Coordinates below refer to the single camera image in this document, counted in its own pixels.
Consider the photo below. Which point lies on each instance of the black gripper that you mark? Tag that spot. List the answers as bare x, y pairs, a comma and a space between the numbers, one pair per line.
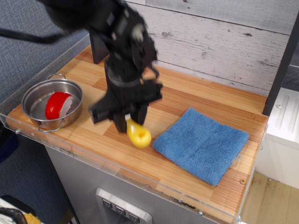
125, 97

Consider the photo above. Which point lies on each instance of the yellow handled toy knife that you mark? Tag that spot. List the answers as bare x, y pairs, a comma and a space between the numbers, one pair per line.
138, 134

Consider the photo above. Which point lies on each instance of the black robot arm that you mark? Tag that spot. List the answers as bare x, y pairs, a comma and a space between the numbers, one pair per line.
119, 37

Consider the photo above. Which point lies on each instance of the red white toy food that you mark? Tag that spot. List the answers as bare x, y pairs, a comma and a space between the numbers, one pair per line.
58, 105

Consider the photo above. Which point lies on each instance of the clear acrylic table guard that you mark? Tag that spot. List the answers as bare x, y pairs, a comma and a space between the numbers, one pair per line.
88, 156

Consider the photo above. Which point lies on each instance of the blue folded cloth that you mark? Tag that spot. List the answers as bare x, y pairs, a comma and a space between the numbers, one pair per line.
201, 146

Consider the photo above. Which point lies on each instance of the silver cabinet control panel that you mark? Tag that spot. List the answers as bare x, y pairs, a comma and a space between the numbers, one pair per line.
115, 210

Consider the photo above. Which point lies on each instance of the small steel pot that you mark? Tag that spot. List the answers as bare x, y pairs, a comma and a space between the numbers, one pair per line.
35, 100

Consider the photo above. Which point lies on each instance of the black yellow woven object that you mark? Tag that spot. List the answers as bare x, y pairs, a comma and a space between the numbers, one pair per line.
15, 216

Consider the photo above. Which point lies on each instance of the white ridged side counter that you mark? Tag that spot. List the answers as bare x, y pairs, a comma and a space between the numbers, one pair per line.
283, 123

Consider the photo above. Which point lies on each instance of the dark left frame post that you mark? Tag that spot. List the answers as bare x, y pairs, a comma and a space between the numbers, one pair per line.
98, 45

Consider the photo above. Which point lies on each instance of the dark frame post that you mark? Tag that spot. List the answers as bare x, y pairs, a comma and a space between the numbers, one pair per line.
98, 45
283, 67

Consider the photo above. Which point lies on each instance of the dark right frame post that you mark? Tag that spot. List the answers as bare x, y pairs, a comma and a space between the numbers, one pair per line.
283, 67

